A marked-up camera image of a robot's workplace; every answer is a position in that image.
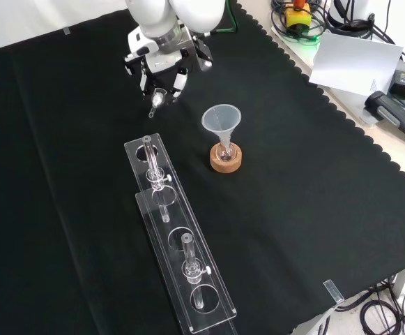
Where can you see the black handheld device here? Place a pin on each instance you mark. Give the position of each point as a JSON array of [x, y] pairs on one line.
[[387, 108]]

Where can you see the pale board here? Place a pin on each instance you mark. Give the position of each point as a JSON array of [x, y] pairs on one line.
[[355, 63]]

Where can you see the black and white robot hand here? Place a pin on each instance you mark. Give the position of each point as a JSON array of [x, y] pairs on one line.
[[164, 64]]

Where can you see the black bench cloth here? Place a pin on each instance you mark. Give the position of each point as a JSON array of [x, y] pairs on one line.
[[292, 209]]

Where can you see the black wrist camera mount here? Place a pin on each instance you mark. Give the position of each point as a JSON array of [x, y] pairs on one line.
[[202, 52]]

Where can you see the clear cloth clamp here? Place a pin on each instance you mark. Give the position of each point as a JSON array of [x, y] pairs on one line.
[[334, 291]]

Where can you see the clear tape piece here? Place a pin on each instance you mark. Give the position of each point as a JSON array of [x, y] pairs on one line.
[[67, 31]]

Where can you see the yellow stop button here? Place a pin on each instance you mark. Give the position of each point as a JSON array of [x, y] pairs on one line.
[[298, 18]]

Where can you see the translucent plastic funnel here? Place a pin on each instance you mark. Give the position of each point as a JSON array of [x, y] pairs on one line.
[[219, 122]]

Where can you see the round-bottom glass flask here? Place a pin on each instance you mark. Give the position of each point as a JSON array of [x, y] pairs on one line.
[[227, 156]]

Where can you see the white equipment base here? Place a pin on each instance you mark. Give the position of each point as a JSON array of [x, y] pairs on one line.
[[359, 10]]

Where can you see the clear acrylic funnel stand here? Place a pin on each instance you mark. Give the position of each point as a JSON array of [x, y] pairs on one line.
[[146, 195]]

